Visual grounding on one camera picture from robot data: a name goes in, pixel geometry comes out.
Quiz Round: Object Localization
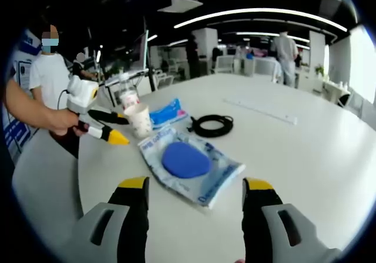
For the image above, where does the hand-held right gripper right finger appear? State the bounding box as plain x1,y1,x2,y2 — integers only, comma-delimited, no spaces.
242,177,343,263

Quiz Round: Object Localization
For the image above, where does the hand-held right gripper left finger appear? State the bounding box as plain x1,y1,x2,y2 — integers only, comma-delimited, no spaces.
69,176,150,263

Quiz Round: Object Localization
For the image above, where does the printed paper cup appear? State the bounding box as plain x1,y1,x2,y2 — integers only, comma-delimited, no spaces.
123,103,153,139

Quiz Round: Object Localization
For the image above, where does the clear plastic water bottle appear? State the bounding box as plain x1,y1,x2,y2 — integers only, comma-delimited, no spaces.
117,72,140,111

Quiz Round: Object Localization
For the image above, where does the blue tissue packet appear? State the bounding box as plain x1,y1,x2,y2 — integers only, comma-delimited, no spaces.
149,97,190,130

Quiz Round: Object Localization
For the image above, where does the bag with blue oval pad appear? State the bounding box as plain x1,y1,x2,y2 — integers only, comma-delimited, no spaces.
137,126,246,210

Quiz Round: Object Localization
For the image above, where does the black cable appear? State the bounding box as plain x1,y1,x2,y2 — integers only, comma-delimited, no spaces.
187,114,235,138

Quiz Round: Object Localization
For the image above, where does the person's left hand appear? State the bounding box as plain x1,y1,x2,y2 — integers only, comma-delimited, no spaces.
48,109,89,137

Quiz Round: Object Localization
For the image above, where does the white table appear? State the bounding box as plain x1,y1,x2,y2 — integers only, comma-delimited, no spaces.
76,74,376,263

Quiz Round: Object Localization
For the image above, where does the large open laptop display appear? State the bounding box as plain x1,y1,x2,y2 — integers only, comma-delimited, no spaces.
105,30,151,87

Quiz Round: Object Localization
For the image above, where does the white mesh office chair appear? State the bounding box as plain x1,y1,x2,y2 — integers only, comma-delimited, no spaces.
11,127,85,263

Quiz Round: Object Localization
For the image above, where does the white power strip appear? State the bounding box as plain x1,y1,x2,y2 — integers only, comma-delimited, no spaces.
222,97,298,126

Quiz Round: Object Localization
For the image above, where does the ceiling air conditioner panel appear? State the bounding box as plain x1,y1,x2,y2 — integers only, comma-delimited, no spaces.
157,0,204,14

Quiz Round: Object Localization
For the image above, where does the white side counter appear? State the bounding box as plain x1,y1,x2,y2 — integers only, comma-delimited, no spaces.
323,80,352,102

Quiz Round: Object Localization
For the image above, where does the curved ceiling light strip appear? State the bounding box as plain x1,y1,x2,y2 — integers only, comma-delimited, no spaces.
173,8,349,32

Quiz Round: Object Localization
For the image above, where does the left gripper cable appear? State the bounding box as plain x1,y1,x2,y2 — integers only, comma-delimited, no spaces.
56,89,71,110

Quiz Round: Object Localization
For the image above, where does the blue white wall poster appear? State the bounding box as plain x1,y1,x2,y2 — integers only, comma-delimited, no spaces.
2,29,42,161

